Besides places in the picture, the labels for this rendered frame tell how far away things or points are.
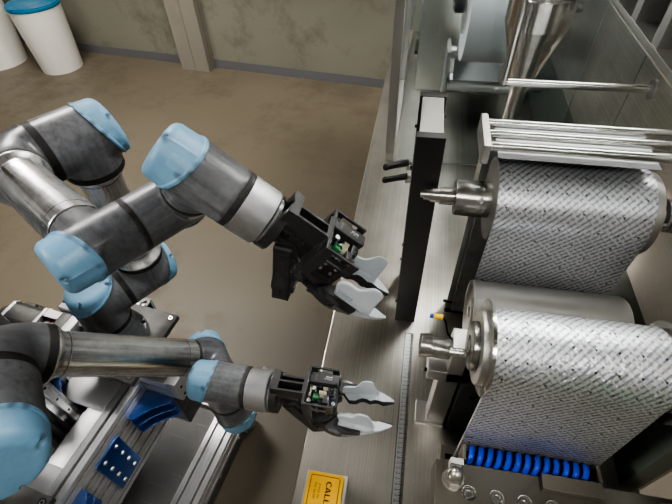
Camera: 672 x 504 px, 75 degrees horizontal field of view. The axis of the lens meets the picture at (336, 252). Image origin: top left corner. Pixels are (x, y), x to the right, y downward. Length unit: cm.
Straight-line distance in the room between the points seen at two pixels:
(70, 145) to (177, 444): 123
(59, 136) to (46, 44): 428
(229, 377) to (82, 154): 48
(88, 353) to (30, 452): 20
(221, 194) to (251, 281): 195
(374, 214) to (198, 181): 97
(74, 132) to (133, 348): 40
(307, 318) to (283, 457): 67
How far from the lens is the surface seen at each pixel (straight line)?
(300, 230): 53
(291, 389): 80
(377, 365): 108
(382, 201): 147
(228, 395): 82
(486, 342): 67
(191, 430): 186
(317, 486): 96
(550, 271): 87
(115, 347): 86
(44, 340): 81
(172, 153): 51
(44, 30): 515
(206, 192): 51
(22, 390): 72
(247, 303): 236
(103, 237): 58
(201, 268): 259
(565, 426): 81
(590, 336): 71
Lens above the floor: 185
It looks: 47 degrees down
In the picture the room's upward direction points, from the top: 3 degrees counter-clockwise
